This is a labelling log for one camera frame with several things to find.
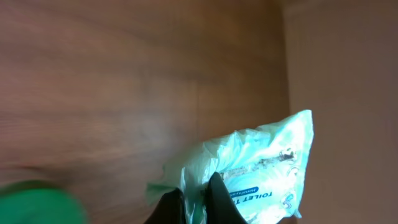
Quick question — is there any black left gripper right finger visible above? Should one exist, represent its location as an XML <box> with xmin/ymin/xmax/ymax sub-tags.
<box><xmin>204</xmin><ymin>172</ymin><xmax>247</xmax><ymax>224</ymax></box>

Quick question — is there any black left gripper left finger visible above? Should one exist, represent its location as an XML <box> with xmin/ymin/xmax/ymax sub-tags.
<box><xmin>144</xmin><ymin>189</ymin><xmax>187</xmax><ymax>224</ymax></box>

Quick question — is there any green lid jar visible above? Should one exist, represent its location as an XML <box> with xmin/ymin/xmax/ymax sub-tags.
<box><xmin>1</xmin><ymin>180</ymin><xmax>88</xmax><ymax>224</ymax></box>

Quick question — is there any light blue tissue pack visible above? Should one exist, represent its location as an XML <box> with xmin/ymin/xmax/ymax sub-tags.
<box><xmin>146</xmin><ymin>110</ymin><xmax>314</xmax><ymax>223</ymax></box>

